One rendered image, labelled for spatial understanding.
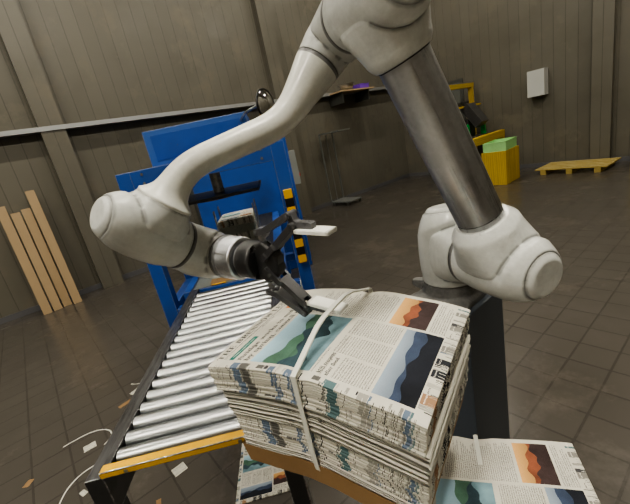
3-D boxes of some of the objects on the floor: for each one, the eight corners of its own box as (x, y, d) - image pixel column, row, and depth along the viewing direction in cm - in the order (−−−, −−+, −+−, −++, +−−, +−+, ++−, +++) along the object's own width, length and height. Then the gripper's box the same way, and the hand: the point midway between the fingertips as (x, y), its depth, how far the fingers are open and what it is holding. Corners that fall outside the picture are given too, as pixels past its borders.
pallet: (622, 162, 663) (622, 156, 660) (609, 171, 617) (609, 165, 614) (549, 167, 753) (549, 162, 750) (534, 175, 707) (533, 170, 704)
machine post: (334, 370, 250) (283, 139, 205) (321, 373, 249) (268, 142, 205) (331, 362, 258) (283, 139, 214) (319, 365, 258) (268, 143, 213)
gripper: (245, 192, 71) (340, 191, 59) (269, 304, 80) (356, 322, 68) (216, 203, 66) (316, 203, 54) (246, 321, 74) (337, 344, 62)
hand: (332, 269), depth 61 cm, fingers open, 14 cm apart
